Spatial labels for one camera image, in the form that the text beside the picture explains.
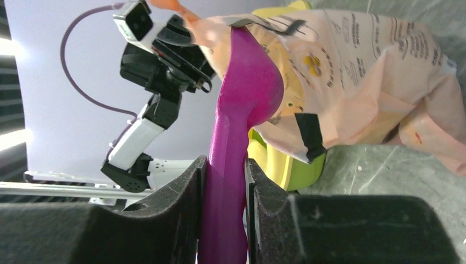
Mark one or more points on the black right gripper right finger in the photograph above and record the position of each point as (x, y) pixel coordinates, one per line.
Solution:
(290, 228)

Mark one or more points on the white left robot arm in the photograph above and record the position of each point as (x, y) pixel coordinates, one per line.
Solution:
(126, 163)

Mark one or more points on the yellow litter box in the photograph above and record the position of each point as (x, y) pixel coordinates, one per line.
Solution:
(288, 173)

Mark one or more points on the orange cat litter bag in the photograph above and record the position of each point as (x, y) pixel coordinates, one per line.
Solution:
(350, 78)

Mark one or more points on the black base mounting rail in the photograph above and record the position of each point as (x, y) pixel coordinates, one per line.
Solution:
(107, 194)

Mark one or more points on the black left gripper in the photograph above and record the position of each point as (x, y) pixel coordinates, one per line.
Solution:
(171, 64)

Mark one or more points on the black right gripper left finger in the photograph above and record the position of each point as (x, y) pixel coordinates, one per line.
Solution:
(161, 228)

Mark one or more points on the magenta plastic scoop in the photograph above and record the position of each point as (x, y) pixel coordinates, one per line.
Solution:
(251, 92)

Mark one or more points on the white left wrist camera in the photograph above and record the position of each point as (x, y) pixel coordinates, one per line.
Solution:
(133, 19)

